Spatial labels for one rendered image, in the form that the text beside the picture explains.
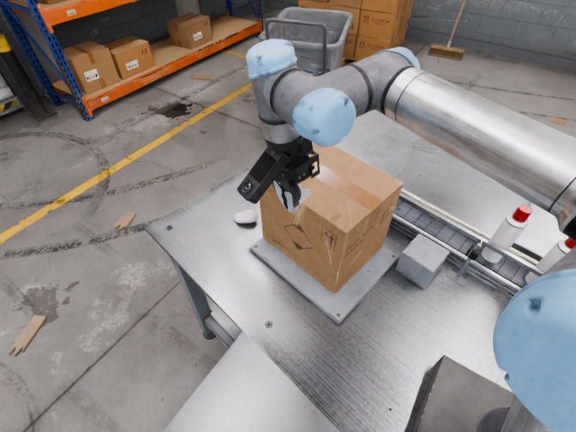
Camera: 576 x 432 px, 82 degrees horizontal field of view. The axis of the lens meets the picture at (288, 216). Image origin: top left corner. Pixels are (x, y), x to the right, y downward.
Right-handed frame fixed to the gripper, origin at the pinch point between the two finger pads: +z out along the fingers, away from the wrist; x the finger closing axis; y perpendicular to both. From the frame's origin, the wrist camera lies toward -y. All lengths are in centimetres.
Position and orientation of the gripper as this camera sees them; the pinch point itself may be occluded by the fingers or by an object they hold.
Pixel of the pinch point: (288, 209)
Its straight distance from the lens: 75.4
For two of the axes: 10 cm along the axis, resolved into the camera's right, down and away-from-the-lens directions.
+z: 1.3, 6.3, 7.7
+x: -6.2, -5.5, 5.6
